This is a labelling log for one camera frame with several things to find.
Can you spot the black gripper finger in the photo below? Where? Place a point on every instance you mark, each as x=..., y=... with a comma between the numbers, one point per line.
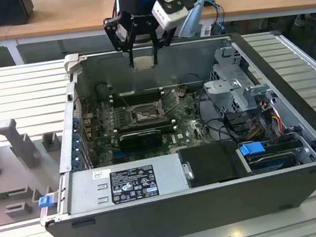
x=111, y=36
x=156, y=56

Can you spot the silver square CPU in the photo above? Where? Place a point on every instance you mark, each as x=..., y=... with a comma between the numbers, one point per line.
x=143, y=63

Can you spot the RAM slot with white latches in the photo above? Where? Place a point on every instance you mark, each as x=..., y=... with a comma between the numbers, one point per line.
x=137, y=98
x=136, y=92

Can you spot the blue expansion slot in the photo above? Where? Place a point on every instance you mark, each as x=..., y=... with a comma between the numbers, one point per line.
x=119, y=156

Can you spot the wooden desk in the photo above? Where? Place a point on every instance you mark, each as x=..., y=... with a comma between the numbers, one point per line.
x=72, y=14

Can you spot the grey case latch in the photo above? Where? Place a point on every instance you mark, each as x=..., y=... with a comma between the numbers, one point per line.
x=72, y=64

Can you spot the grey metal drive cage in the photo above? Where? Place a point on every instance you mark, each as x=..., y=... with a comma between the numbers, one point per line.
x=221, y=86

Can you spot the green motherboard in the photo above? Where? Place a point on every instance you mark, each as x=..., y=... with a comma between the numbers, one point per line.
x=186, y=129

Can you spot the low-profile graphics card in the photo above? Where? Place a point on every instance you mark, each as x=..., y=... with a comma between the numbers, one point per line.
x=140, y=141

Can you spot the black plastic shroud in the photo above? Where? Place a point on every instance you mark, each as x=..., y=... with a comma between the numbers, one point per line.
x=211, y=161

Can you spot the blue disk carrier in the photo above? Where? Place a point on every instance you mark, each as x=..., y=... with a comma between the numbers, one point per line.
x=252, y=149

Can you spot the silver power supply unit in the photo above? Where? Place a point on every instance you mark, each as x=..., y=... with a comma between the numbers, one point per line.
x=83, y=191

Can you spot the black and grey PC case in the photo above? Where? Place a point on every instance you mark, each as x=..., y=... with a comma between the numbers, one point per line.
x=189, y=217

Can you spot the grey parts rack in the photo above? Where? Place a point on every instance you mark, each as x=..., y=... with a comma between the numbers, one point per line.
x=12, y=174

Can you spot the blue case latch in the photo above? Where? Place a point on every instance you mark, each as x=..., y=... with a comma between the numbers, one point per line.
x=46, y=201

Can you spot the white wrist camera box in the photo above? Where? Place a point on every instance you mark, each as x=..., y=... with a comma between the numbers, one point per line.
x=168, y=17

